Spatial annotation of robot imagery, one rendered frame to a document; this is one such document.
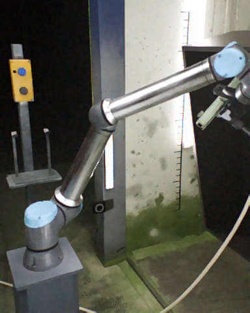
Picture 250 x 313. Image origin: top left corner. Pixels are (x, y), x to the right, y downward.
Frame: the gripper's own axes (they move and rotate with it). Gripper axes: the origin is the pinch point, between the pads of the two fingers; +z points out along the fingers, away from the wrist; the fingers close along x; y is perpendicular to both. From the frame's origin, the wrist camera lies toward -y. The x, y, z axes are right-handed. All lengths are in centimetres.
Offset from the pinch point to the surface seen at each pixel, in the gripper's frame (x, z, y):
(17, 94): -37, 73, -102
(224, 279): -33, 116, 82
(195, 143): 7, 55, 4
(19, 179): -74, 94, -69
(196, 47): 26.9, 10.8, -28.8
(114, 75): 15, 68, -64
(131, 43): 36, 60, -69
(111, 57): 20, 61, -73
